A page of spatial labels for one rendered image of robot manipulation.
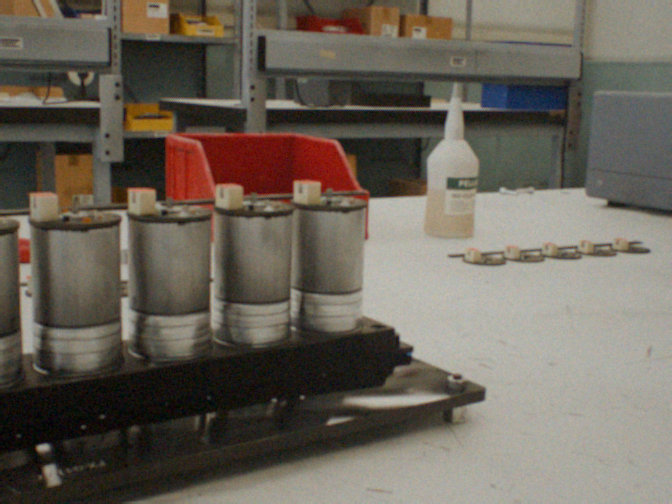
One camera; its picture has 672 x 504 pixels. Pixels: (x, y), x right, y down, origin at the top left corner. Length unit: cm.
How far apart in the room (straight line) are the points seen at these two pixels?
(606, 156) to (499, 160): 533
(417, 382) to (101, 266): 10
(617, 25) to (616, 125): 564
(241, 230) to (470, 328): 15
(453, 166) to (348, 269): 31
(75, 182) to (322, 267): 407
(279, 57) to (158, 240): 253
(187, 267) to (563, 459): 12
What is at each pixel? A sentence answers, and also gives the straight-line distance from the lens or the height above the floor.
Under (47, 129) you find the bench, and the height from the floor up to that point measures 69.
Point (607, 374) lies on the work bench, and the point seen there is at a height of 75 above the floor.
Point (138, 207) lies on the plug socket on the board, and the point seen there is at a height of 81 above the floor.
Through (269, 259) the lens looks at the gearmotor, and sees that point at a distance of 28.
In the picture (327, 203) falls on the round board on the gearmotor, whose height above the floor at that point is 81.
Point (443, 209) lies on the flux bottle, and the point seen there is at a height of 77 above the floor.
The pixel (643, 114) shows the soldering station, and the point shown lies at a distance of 78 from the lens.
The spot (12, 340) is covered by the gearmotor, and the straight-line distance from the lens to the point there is 25.
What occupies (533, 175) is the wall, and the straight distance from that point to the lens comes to 634.
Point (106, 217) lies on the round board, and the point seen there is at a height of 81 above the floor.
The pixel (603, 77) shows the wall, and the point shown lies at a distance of 646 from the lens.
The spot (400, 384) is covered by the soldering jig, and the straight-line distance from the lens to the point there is 28.
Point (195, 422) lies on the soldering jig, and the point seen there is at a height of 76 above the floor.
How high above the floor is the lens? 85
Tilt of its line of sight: 11 degrees down
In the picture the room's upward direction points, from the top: 2 degrees clockwise
